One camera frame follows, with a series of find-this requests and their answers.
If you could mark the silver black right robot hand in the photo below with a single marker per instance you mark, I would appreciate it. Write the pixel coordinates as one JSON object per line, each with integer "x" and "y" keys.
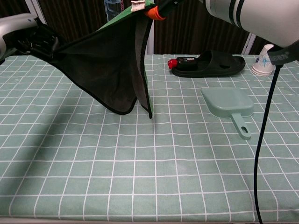
{"x": 155, "y": 13}

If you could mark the small black bottle red cap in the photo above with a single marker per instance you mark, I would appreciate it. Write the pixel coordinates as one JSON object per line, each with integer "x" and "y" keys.
{"x": 187, "y": 61}

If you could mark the green checked tablecloth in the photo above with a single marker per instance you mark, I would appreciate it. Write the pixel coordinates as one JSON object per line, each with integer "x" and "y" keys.
{"x": 140, "y": 163}

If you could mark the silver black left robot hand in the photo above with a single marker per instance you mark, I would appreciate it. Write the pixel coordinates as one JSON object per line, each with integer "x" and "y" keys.
{"x": 14, "y": 30}

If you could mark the clear plastic water bottle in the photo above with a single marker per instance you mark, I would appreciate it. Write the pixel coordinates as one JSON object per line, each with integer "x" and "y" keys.
{"x": 112, "y": 9}

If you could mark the dark green cloth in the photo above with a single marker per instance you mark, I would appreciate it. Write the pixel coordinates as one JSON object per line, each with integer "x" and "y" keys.
{"x": 100, "y": 65}

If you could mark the white partition frame post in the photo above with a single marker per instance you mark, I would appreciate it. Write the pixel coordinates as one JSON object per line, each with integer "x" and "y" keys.
{"x": 248, "y": 44}
{"x": 31, "y": 7}
{"x": 150, "y": 39}

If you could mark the pale green plastic dustpan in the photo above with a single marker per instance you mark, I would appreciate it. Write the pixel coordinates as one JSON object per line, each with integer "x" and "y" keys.
{"x": 229, "y": 100}

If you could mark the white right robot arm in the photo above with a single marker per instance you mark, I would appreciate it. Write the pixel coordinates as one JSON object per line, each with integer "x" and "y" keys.
{"x": 261, "y": 16}

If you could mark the black rubber slipper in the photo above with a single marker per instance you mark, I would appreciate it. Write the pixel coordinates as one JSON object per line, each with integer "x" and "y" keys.
{"x": 210, "y": 72}

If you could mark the white paper cup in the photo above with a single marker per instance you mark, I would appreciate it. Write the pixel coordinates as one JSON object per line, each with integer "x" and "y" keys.
{"x": 262, "y": 66}

